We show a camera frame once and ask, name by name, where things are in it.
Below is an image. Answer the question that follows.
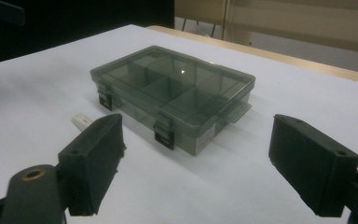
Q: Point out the beige wooden desk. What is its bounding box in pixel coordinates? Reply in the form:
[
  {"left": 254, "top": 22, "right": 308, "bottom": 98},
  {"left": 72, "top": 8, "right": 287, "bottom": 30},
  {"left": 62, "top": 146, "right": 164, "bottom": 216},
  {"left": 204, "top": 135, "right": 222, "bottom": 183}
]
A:
[{"left": 174, "top": 0, "right": 358, "bottom": 56}]

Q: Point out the small white plastic piece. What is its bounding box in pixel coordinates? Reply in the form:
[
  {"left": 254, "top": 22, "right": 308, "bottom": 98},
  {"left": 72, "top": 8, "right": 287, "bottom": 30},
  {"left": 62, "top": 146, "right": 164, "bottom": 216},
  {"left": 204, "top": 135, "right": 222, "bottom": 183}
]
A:
[{"left": 71, "top": 112, "right": 93, "bottom": 132}]

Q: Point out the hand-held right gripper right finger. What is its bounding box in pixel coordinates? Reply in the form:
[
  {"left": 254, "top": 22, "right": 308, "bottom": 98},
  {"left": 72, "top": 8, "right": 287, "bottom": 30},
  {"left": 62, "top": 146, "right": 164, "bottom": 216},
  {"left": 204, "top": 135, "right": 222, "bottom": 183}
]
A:
[{"left": 268, "top": 114, "right": 358, "bottom": 218}]

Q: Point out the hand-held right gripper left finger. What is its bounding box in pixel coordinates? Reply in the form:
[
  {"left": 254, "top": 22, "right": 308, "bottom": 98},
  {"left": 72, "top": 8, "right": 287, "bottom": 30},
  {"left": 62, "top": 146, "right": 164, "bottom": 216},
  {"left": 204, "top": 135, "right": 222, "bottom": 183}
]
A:
[{"left": 58, "top": 113, "right": 127, "bottom": 217}]

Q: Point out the grey translucent compartment box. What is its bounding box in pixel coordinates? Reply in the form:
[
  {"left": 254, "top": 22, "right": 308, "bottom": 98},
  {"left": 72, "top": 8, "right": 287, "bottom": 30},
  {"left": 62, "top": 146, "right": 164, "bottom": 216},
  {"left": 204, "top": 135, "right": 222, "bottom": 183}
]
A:
[{"left": 89, "top": 45, "right": 256, "bottom": 157}]

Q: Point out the white table cover sheet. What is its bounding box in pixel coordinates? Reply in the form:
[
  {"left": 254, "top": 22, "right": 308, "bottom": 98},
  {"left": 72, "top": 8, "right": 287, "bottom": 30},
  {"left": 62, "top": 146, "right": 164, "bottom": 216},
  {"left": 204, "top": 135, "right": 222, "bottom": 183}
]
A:
[{"left": 0, "top": 23, "right": 358, "bottom": 224}]

